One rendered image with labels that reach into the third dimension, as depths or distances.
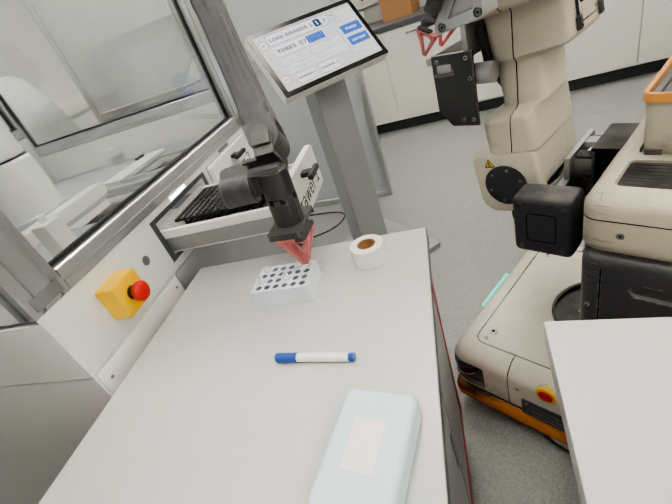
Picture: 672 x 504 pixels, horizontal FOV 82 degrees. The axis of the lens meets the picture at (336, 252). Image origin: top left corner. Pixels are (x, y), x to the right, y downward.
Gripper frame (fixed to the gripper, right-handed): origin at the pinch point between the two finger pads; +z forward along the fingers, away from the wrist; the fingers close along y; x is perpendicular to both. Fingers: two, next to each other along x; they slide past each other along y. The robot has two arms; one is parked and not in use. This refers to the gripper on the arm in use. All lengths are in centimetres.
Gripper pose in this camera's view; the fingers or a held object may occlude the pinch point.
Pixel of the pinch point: (305, 258)
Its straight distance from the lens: 79.0
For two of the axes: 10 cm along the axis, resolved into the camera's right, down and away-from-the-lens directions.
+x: 9.4, -1.2, -3.1
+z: 2.7, 8.1, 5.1
